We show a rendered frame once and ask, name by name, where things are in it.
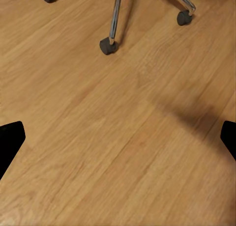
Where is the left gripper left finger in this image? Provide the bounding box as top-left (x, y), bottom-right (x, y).
top-left (0, 121), bottom-right (26, 180)

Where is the swivel chair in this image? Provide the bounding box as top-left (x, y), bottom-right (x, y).
top-left (44, 0), bottom-right (196, 54)

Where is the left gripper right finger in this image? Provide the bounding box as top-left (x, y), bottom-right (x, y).
top-left (220, 121), bottom-right (236, 160)

